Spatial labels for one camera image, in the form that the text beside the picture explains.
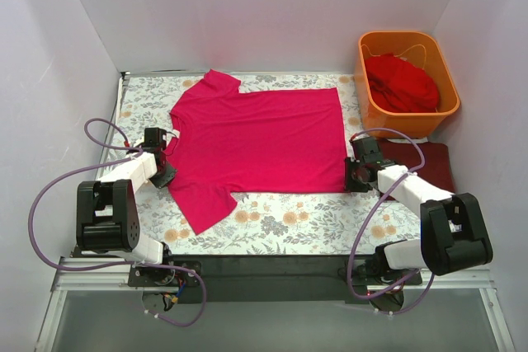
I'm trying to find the pink t shirt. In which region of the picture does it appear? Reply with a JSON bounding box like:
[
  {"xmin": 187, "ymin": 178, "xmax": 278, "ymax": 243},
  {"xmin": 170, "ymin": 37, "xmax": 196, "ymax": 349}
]
[{"xmin": 167, "ymin": 70, "xmax": 347, "ymax": 234}]

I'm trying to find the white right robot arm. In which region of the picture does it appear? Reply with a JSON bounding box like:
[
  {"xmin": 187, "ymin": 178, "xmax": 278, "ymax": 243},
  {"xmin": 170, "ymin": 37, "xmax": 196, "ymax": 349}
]
[{"xmin": 345, "ymin": 137, "xmax": 493, "ymax": 284}]

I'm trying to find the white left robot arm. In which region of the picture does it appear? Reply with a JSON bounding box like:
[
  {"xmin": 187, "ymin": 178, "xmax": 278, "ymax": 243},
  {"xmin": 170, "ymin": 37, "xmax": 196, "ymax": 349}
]
[{"xmin": 76, "ymin": 128, "xmax": 176, "ymax": 286}]

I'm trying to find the floral table cloth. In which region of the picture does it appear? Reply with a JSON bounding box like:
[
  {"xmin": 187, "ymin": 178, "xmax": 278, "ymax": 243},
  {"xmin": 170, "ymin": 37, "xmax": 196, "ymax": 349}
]
[{"xmin": 116, "ymin": 73, "xmax": 420, "ymax": 255}]

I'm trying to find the folded maroon t shirt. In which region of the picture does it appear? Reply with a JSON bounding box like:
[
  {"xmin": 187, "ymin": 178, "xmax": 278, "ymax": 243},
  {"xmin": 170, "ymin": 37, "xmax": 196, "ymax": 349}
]
[{"xmin": 378, "ymin": 139, "xmax": 455, "ymax": 193}]

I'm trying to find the red t shirt in basket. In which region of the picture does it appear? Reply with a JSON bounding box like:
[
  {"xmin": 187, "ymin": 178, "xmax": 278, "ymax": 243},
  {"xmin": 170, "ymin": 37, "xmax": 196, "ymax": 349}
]
[{"xmin": 365, "ymin": 54, "xmax": 440, "ymax": 113}]

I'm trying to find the orange plastic basket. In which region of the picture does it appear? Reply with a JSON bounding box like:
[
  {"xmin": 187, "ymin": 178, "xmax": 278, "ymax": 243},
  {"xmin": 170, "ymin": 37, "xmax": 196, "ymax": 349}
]
[{"xmin": 354, "ymin": 31, "xmax": 460, "ymax": 138}]

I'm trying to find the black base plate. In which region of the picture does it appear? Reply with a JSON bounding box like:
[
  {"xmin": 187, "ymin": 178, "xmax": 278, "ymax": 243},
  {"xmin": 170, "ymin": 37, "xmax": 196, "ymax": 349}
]
[{"xmin": 128, "ymin": 255, "xmax": 412, "ymax": 304}]

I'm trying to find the aluminium frame rail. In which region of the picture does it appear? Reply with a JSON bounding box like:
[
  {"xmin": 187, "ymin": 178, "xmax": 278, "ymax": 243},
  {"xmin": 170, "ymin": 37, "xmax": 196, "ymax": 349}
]
[{"xmin": 36, "ymin": 256, "xmax": 515, "ymax": 351}]

